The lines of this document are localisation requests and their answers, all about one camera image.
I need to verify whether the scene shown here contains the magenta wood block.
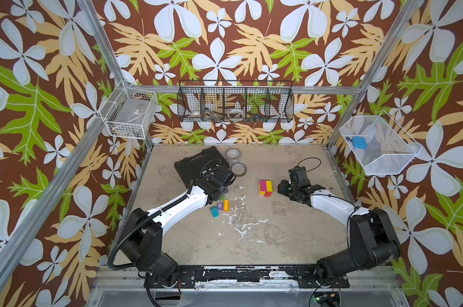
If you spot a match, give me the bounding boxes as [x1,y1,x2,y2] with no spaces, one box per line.
[259,180,266,192]

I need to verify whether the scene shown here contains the orange wood block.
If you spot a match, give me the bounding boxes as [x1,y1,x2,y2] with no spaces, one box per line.
[223,200,230,212]

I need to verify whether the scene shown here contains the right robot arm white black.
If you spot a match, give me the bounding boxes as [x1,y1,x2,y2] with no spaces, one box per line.
[277,166,401,286]

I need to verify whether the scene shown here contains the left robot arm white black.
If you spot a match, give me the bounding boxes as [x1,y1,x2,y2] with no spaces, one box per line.
[107,170,236,287]

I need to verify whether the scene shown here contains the teal wood block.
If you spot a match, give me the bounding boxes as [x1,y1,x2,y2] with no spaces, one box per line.
[210,206,219,217]

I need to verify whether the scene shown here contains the black plastic tool case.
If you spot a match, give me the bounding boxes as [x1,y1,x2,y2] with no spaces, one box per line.
[175,147,230,188]

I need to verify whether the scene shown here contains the blue object in basket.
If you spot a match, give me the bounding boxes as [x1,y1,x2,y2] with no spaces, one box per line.
[350,136,368,150]

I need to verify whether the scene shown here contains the white tape roll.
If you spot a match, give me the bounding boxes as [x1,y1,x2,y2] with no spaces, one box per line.
[227,108,245,119]

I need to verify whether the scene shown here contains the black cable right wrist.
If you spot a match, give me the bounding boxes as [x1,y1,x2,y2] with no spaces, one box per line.
[294,157,322,173]

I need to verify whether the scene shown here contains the black wire basket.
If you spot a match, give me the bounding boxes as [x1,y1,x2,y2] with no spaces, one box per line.
[176,80,295,123]

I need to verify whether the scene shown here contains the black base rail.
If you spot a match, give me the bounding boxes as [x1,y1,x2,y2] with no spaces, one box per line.
[177,265,350,289]

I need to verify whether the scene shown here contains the white wire basket right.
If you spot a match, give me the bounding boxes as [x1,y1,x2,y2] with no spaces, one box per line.
[340,111,423,176]

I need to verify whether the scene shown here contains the white wire basket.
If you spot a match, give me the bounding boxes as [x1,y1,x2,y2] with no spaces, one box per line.
[340,111,423,176]
[100,87,159,139]

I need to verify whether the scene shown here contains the white wire basket left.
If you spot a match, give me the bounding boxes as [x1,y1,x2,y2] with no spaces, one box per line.
[100,87,159,139]

